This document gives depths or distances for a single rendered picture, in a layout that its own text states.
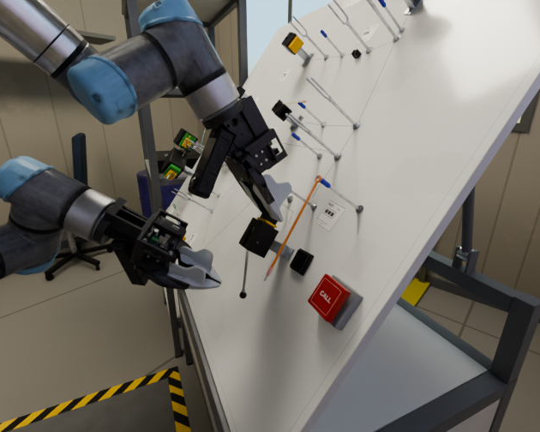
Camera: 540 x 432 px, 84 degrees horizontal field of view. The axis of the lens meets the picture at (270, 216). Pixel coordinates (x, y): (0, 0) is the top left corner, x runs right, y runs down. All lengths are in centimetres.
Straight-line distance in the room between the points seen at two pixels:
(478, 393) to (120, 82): 86
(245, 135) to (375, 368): 60
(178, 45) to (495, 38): 45
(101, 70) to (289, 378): 48
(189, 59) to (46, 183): 27
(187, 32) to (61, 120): 313
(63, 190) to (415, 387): 76
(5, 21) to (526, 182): 246
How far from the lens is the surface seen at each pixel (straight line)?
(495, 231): 259
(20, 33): 55
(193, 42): 47
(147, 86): 44
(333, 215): 55
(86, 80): 43
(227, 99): 47
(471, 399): 83
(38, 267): 64
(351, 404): 74
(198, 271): 51
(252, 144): 49
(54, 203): 54
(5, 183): 57
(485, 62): 58
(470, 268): 86
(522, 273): 267
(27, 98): 351
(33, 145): 352
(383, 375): 81
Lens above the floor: 137
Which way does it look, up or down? 20 degrees down
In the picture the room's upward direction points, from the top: straight up
